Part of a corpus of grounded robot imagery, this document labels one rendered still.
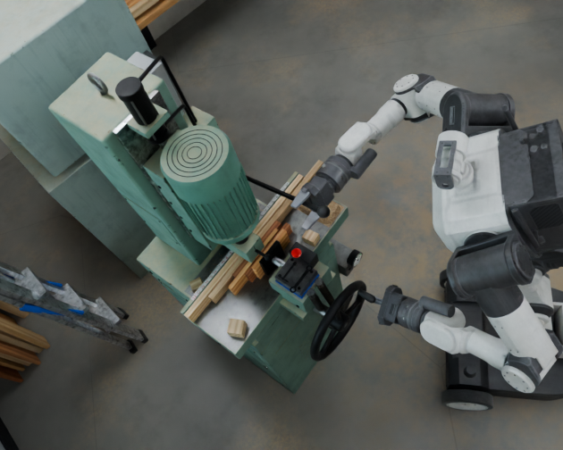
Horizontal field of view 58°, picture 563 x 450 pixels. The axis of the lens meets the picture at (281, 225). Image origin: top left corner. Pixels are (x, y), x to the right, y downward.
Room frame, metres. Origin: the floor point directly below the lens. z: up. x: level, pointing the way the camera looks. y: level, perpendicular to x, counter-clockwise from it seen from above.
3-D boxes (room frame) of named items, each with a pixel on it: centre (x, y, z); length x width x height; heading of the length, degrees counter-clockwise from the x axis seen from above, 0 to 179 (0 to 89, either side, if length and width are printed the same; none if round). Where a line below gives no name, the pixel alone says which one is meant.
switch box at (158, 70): (1.14, 0.19, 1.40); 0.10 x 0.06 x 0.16; 35
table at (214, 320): (0.72, 0.05, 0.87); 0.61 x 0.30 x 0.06; 125
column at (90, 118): (1.04, 0.30, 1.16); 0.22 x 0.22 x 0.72; 35
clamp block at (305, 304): (0.65, 0.00, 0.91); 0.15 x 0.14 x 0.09; 125
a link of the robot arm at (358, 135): (0.89, -0.30, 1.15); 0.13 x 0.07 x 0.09; 117
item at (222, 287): (0.86, 0.04, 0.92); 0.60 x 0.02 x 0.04; 125
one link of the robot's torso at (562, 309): (0.37, -0.82, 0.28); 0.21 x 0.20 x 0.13; 65
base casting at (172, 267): (0.90, 0.20, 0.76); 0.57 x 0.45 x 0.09; 35
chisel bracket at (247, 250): (0.82, 0.14, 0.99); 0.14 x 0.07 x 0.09; 35
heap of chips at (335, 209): (0.88, -0.14, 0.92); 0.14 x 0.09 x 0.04; 35
